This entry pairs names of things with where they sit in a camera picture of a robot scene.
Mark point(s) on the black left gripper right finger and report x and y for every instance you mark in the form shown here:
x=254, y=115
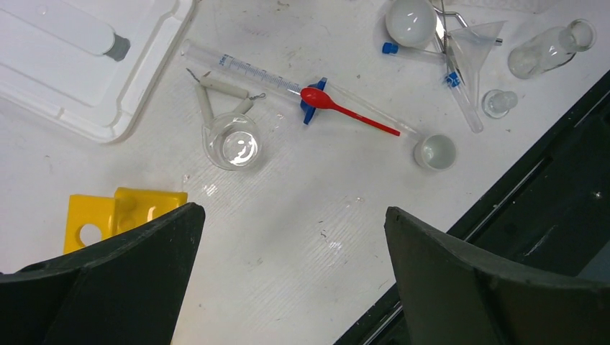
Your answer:
x=453, y=292

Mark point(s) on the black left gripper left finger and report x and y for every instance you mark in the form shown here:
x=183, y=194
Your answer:
x=127, y=289

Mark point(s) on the yellow test tube rack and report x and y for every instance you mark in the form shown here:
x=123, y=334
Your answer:
x=127, y=209

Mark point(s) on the small glass beaker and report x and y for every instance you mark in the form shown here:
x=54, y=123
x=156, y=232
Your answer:
x=436, y=153

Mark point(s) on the clear watch glass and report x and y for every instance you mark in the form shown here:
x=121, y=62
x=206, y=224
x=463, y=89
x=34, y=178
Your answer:
x=232, y=142

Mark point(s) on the small glass dish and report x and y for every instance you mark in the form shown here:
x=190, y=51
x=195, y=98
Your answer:
x=497, y=103

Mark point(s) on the blue capped test tube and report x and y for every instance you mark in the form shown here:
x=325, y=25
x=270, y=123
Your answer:
x=459, y=92
x=411, y=53

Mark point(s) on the white bin lid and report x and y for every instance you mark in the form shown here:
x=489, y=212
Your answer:
x=86, y=66

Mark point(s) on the graduated cylinder blue base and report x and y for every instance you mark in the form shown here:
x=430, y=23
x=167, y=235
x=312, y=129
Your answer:
x=272, y=82

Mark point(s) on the small glass flask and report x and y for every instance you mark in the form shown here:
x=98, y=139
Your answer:
x=551, y=49

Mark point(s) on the white evaporating dish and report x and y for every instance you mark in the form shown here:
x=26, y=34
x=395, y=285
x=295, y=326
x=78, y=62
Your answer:
x=411, y=23

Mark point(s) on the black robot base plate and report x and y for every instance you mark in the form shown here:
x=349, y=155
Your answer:
x=550, y=211

